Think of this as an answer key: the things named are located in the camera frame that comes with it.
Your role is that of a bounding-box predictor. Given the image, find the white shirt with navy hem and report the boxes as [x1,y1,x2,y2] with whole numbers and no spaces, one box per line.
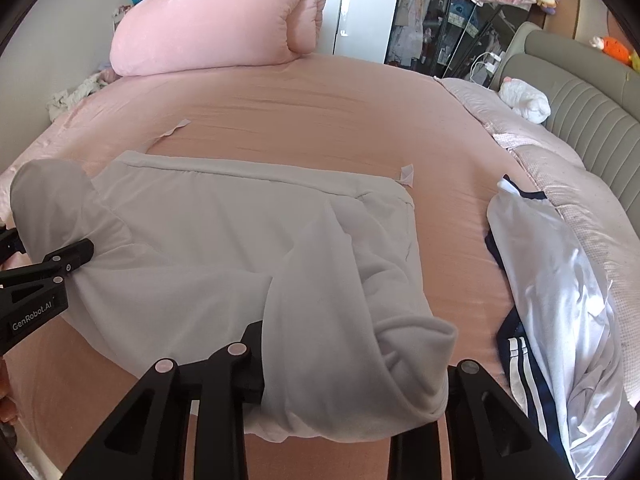
[10,119,460,443]

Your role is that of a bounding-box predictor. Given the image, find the white jacket with navy collar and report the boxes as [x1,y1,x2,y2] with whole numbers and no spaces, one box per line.
[486,175,640,478]

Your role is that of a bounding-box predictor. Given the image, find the white crumpled cloth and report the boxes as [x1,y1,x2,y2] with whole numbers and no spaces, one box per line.
[47,72,108,121]

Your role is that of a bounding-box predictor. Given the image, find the grey padded headboard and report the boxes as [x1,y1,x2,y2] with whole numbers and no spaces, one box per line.
[500,22,640,241]

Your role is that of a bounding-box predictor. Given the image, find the orange carrot plush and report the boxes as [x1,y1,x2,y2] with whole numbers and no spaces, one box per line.
[602,35,635,65]

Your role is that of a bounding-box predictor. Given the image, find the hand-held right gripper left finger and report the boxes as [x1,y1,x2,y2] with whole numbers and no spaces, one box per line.
[62,320,266,480]

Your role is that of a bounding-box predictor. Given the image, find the white charger cables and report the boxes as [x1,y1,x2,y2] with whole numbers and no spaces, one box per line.
[467,50,505,83]

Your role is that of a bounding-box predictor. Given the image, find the pink rolled duvet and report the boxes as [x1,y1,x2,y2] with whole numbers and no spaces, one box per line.
[109,0,328,78]

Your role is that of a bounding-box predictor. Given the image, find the white wardrobe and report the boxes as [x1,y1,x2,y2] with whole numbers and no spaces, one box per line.
[290,0,406,63]

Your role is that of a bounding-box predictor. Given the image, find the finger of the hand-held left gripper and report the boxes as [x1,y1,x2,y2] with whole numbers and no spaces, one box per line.
[0,238,96,291]
[0,225,27,266]

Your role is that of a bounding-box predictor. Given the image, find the glass-door cabinet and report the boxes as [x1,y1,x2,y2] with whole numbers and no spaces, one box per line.
[385,0,531,86]

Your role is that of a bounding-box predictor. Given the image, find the navy trousers with white stripes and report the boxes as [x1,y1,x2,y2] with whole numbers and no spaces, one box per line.
[482,230,571,461]

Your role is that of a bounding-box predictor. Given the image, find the person's left hand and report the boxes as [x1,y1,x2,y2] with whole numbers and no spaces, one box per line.
[0,357,17,423]

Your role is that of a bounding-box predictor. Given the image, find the bed with pink sheet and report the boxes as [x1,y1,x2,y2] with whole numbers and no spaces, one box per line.
[0,52,601,480]

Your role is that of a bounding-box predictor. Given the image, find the pink checked pillow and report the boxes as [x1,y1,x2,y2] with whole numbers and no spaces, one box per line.
[515,145,640,321]
[435,77,586,168]

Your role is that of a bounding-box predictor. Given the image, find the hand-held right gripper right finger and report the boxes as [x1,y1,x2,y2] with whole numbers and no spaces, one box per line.
[389,359,576,480]

